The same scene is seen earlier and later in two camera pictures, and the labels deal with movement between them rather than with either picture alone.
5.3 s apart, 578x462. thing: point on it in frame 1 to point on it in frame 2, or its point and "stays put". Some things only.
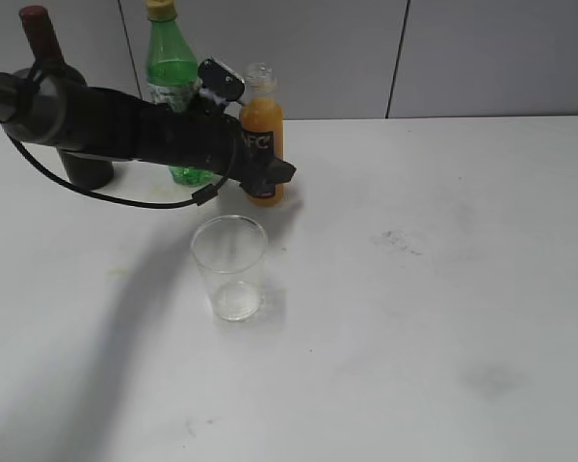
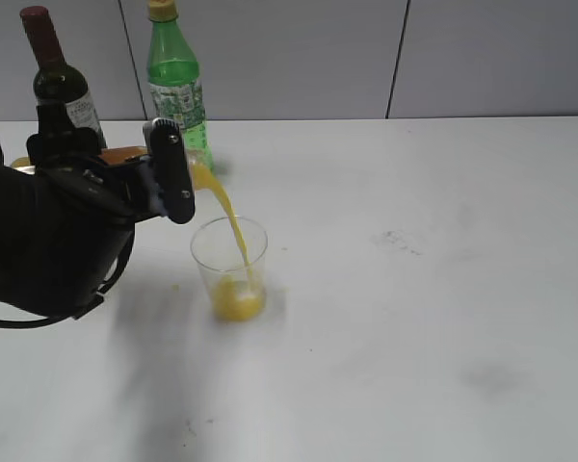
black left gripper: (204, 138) to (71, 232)
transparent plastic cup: (230, 252) stays put
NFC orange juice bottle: (262, 125) to (121, 155)
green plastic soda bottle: (172, 76) stays put
